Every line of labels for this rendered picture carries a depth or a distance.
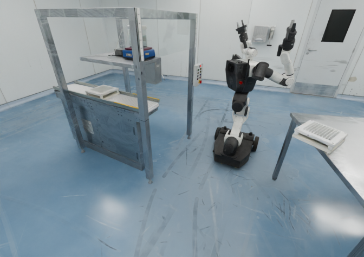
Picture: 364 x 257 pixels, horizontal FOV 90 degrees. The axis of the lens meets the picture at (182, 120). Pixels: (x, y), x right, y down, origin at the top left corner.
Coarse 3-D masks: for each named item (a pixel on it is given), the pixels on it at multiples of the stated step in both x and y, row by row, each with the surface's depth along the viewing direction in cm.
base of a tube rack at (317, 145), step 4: (292, 136) 133; (296, 136) 131; (300, 136) 130; (304, 136) 130; (304, 140) 127; (308, 140) 125; (312, 140) 125; (316, 140) 125; (344, 140) 128; (312, 144) 124; (316, 144) 122; (320, 144) 122; (340, 144) 124; (320, 148) 120; (324, 148) 118; (336, 148) 121; (328, 152) 117
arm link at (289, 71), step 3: (291, 63) 161; (285, 66) 163; (288, 66) 162; (291, 66) 162; (285, 69) 166; (288, 69) 164; (291, 69) 163; (285, 72) 167; (288, 72) 165; (291, 72) 165; (285, 75) 171; (288, 75) 168; (291, 75) 166; (285, 78) 169; (294, 78) 169
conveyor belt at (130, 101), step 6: (72, 84) 235; (78, 84) 235; (72, 90) 215; (78, 90) 215; (84, 90) 216; (114, 96) 200; (120, 96) 200; (126, 96) 201; (120, 102) 185; (126, 102) 185; (132, 102) 185; (150, 102) 186; (156, 102) 186; (126, 108) 174; (150, 108) 175
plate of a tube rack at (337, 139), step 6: (312, 120) 141; (300, 126) 133; (300, 132) 128; (306, 132) 126; (342, 132) 126; (318, 138) 120; (324, 138) 120; (336, 138) 120; (342, 138) 120; (330, 144) 115; (336, 144) 116
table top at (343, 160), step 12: (300, 120) 156; (324, 120) 157; (336, 120) 157; (348, 120) 158; (360, 120) 158; (348, 132) 140; (360, 132) 141; (348, 144) 126; (360, 144) 127; (324, 156) 117; (336, 156) 115; (348, 156) 115; (360, 156) 115; (336, 168) 106; (348, 168) 106; (360, 168) 106; (348, 180) 98; (360, 180) 98; (360, 192) 90
